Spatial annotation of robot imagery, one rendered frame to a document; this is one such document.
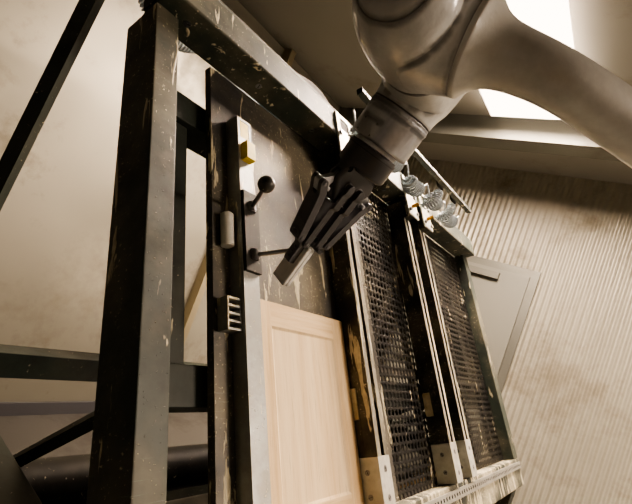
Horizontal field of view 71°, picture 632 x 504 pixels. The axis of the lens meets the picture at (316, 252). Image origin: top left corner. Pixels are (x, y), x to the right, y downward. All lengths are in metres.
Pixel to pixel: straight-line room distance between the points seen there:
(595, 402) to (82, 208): 4.02
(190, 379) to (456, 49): 0.72
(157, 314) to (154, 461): 0.22
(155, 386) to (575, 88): 0.66
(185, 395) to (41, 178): 2.24
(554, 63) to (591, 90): 0.04
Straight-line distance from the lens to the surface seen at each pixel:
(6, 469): 1.22
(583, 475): 4.40
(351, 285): 1.30
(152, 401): 0.75
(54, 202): 3.03
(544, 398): 4.38
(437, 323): 1.92
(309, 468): 1.08
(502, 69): 0.47
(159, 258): 0.81
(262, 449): 0.92
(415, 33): 0.43
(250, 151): 1.12
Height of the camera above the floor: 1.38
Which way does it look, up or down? 4 degrees up
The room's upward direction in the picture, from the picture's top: 20 degrees clockwise
